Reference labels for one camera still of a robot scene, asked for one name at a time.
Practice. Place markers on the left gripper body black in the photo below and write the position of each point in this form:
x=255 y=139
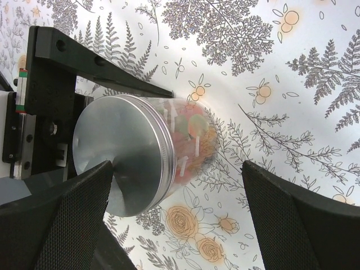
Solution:
x=33 y=144

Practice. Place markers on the clear glass jar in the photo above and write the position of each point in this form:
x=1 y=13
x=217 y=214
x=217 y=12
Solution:
x=191 y=140

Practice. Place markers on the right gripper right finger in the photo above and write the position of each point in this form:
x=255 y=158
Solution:
x=297 y=228

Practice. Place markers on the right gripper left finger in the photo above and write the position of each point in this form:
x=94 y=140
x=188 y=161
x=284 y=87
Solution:
x=57 y=228

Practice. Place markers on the round metal jar lid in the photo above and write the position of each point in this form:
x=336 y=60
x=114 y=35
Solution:
x=99 y=135

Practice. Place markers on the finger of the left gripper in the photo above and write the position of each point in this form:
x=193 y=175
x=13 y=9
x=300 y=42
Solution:
x=54 y=61
x=109 y=254

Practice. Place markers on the floral table mat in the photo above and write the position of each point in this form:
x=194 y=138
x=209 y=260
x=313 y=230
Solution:
x=279 y=78

